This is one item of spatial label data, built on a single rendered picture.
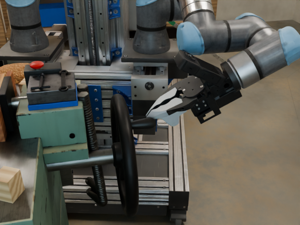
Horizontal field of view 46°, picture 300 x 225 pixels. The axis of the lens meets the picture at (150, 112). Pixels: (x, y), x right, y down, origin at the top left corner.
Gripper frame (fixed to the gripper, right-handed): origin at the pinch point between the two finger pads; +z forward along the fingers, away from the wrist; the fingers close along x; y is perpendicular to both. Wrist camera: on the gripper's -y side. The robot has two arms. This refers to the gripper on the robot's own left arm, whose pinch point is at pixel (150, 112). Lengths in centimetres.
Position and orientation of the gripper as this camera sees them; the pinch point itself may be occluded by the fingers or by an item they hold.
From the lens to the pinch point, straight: 79.2
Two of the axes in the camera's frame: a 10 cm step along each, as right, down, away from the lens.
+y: 4.6, 6.7, 5.9
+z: -8.7, 4.8, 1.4
